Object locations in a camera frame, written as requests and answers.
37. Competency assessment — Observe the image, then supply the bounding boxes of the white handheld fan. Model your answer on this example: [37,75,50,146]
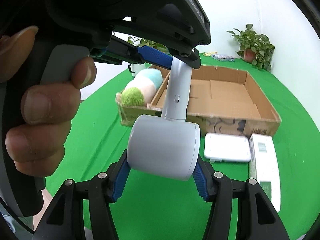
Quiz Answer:
[127,58,200,181]

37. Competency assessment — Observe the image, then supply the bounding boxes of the person's left hand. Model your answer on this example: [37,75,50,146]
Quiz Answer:
[0,25,98,178]

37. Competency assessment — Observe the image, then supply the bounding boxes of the colourful packets behind box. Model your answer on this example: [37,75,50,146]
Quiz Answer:
[202,51,235,62]

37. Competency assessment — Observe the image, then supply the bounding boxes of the white enamel mug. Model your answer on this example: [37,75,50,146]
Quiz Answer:
[128,63,146,77]

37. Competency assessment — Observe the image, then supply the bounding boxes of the left potted green plant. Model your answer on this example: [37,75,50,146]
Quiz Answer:
[127,36,170,55]

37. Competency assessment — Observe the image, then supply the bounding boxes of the potted green plant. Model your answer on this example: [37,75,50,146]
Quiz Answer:
[227,23,275,71]
[127,36,170,55]

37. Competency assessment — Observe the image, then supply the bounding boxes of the colourful plush toy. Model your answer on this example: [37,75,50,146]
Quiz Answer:
[116,68,163,107]

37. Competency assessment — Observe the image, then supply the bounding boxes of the white green medicine box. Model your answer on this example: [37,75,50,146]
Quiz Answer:
[249,133,281,212]

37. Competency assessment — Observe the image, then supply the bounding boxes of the large brown cardboard box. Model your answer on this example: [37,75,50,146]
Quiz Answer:
[117,66,281,137]

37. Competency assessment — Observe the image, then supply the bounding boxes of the right potted green plant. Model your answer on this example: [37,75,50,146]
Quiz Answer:
[227,23,275,71]

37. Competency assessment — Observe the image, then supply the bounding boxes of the flat white plastic case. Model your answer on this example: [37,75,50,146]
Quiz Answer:
[204,133,251,163]

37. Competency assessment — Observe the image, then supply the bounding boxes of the green table cloth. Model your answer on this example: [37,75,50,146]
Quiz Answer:
[47,57,319,239]

